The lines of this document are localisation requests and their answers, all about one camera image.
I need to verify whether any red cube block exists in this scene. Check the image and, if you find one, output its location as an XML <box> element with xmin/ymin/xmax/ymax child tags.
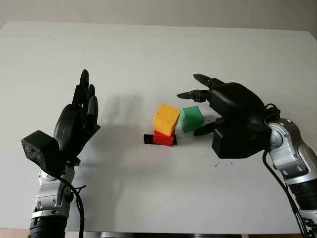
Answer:
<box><xmin>153</xmin><ymin>130</ymin><xmax>175</xmax><ymax>147</ymax></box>

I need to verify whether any yellow cube block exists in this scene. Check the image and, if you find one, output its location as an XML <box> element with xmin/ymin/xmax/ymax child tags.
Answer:
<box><xmin>153</xmin><ymin>104</ymin><xmax>181</xmax><ymax>136</ymax></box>

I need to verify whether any black tape strip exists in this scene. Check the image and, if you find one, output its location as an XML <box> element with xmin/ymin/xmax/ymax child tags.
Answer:
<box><xmin>143</xmin><ymin>134</ymin><xmax>178</xmax><ymax>146</ymax></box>

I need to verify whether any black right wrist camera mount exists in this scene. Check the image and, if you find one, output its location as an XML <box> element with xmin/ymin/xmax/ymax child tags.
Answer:
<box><xmin>212</xmin><ymin>123</ymin><xmax>272</xmax><ymax>159</ymax></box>

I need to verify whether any green cube block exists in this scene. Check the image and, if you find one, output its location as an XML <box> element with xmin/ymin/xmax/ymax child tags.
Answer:
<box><xmin>178</xmin><ymin>106</ymin><xmax>205</xmax><ymax>133</ymax></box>

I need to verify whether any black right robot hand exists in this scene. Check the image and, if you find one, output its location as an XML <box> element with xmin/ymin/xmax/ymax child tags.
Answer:
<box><xmin>176</xmin><ymin>73</ymin><xmax>270</xmax><ymax>137</ymax></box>

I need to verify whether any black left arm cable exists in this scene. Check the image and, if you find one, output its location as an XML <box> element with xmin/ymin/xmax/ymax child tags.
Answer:
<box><xmin>55</xmin><ymin>173</ymin><xmax>87</xmax><ymax>238</ymax></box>

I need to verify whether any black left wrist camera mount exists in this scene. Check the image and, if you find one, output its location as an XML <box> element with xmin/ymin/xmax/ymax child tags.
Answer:
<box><xmin>21</xmin><ymin>130</ymin><xmax>67</xmax><ymax>178</ymax></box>

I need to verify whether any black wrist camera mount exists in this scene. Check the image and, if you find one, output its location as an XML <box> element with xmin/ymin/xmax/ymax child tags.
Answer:
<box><xmin>212</xmin><ymin>123</ymin><xmax>272</xmax><ymax>159</ymax></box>
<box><xmin>21</xmin><ymin>130</ymin><xmax>67</xmax><ymax>178</ymax></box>

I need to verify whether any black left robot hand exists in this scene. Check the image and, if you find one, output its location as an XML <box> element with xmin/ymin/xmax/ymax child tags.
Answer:
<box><xmin>53</xmin><ymin>69</ymin><xmax>101</xmax><ymax>166</ymax></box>

